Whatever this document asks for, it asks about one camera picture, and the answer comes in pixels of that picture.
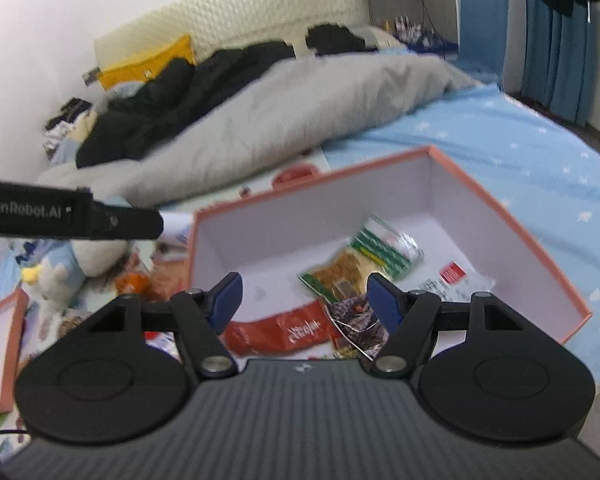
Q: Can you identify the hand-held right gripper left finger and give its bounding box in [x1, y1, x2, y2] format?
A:
[82, 272, 243, 378]

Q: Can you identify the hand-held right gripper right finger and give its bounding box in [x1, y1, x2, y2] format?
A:
[367, 273, 526, 377]

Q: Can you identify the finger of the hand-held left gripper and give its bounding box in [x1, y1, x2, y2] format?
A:
[91, 200, 164, 241]

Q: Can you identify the dark snack packet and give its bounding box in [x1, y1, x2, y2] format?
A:
[325, 297, 388, 361]

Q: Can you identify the green snack packet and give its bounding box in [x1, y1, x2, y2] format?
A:
[298, 213, 425, 306]

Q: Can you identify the long red snack packet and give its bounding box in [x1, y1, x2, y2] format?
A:
[224, 302, 338, 356]

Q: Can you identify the white and red snack packet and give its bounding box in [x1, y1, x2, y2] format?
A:
[412, 260, 496, 301]

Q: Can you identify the pink cardboard box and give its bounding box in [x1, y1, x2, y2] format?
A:
[187, 145, 593, 356]

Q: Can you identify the white and blue plush toy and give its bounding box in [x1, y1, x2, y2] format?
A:
[20, 237, 131, 311]

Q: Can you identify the fruit printed sheet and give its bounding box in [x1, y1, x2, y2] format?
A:
[0, 150, 331, 461]

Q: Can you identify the pile of clothes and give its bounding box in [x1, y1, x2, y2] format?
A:
[42, 97, 98, 161]

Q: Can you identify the black garment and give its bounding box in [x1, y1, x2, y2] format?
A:
[75, 22, 381, 168]

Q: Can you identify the pink box lid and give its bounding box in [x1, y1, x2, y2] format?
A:
[0, 287, 31, 418]

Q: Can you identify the yellow pillow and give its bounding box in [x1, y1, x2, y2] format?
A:
[97, 34, 198, 90]

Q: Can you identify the grey blanket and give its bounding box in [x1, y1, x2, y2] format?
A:
[37, 50, 481, 208]

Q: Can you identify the light blue star sheet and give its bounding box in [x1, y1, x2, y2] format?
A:
[322, 82, 600, 396]

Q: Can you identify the cream padded headboard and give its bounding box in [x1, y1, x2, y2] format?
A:
[92, 0, 368, 73]

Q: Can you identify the group of small bottles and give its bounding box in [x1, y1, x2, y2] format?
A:
[382, 15, 456, 53]

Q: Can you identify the blue chair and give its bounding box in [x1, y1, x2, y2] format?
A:
[457, 0, 510, 93]

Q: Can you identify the blue curtain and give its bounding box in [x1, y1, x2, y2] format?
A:
[520, 0, 598, 126]

